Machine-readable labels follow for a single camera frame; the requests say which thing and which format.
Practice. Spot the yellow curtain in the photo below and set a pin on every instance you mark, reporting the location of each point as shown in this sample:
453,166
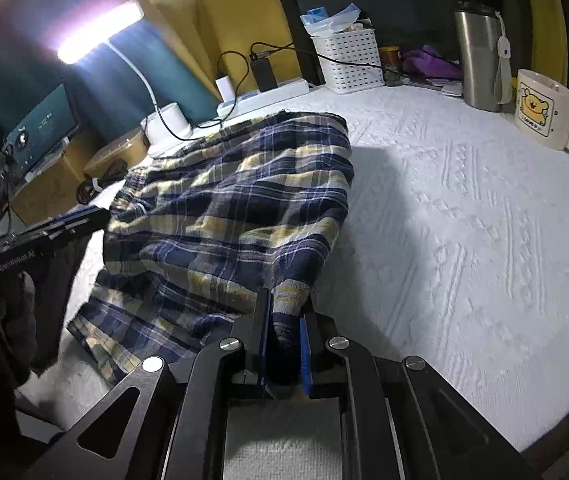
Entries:
224,10
544,20

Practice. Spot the white plastic basket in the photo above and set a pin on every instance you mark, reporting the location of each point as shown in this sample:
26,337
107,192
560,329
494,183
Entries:
349,62

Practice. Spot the white power strip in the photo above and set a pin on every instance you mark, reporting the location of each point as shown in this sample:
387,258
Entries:
277,92

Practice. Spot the blue plastic bag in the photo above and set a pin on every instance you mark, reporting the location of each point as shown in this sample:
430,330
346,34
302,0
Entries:
319,19

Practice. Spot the dark green product box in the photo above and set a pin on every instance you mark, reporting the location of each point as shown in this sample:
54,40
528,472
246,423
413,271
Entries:
44,125

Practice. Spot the black charger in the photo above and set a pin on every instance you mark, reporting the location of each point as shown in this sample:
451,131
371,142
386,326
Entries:
264,75

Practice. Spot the purple cloth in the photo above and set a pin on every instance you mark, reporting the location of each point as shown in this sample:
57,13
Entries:
429,62

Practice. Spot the white textured tablecloth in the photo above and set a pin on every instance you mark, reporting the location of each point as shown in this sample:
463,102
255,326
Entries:
464,260

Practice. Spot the beige lidded container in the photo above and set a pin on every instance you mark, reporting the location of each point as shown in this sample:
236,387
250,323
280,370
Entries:
114,152

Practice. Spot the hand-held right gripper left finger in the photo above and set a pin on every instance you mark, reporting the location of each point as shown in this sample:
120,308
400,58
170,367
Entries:
263,345

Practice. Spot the cream cartoon mug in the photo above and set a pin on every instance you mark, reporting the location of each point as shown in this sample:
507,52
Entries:
539,110

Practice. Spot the plaid blue yellow pants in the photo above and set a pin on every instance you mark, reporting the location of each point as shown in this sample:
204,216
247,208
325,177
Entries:
214,210

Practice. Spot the cardboard box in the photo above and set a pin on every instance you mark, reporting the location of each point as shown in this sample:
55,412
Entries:
49,190

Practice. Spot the steel tumbler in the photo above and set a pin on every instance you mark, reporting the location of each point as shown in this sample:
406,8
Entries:
474,60

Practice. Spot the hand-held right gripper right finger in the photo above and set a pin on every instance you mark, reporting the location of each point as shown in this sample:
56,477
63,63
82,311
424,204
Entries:
306,355

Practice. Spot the white charger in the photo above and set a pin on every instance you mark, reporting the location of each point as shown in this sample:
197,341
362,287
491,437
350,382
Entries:
224,90

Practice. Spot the white desk lamp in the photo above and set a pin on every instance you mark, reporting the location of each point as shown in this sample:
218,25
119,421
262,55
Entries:
169,122

